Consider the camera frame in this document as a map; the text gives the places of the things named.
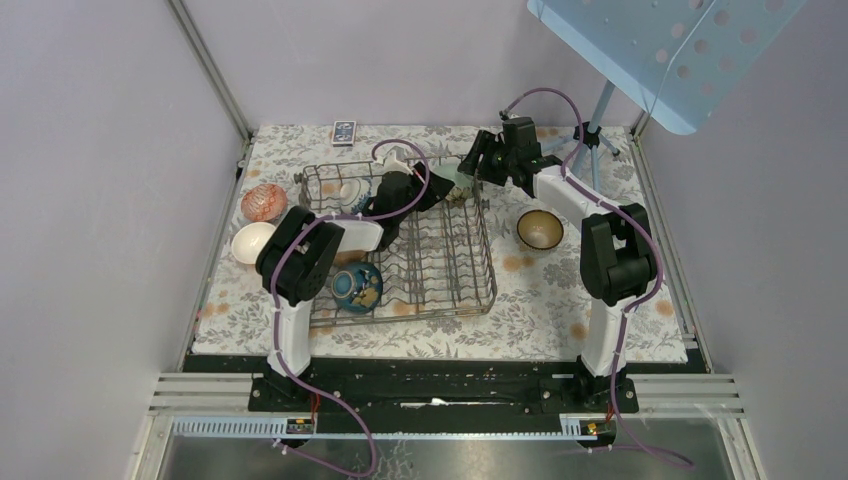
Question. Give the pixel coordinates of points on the dark blue bowl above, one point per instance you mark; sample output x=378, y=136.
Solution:
x=357, y=287

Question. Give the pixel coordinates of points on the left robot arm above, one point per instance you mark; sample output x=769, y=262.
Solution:
x=296, y=261

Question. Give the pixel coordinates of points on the white blue floral bowl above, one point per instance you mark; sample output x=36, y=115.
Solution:
x=355, y=195

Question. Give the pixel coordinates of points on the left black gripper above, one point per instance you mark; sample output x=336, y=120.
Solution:
x=437, y=190

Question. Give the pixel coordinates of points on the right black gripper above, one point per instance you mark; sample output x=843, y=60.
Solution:
x=481, y=145

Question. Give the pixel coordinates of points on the black patterned bowl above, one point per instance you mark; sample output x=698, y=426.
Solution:
x=540, y=230

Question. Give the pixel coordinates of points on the orange bowl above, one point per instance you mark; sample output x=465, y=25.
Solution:
x=249, y=241

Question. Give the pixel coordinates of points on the blue white zigzag bowl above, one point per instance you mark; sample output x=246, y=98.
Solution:
x=264, y=203

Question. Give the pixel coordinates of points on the blue music stand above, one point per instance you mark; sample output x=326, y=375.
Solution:
x=676, y=60

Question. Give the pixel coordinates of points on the playing card box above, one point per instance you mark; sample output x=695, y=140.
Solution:
x=343, y=133

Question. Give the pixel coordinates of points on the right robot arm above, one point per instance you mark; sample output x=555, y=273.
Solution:
x=619, y=264

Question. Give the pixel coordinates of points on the grey wire dish rack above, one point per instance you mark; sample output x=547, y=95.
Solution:
x=440, y=265

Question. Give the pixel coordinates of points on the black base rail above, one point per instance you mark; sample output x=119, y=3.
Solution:
x=426, y=396

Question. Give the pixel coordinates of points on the brown floral bowl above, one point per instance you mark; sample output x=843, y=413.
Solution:
x=344, y=258

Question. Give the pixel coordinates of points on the pale green bowl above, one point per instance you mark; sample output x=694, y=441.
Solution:
x=462, y=188

